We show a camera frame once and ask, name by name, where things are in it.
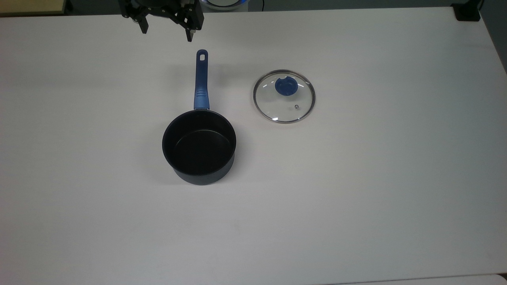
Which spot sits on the black table clamp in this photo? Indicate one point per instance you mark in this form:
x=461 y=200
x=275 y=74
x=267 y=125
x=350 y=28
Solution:
x=467 y=11

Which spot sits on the light wooden furniture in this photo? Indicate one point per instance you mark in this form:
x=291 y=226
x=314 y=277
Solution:
x=31 y=6

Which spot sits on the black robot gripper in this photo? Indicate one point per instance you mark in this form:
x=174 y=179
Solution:
x=162 y=4

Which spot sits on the glass lid with blue knob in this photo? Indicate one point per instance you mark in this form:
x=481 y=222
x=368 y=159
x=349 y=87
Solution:
x=284 y=96

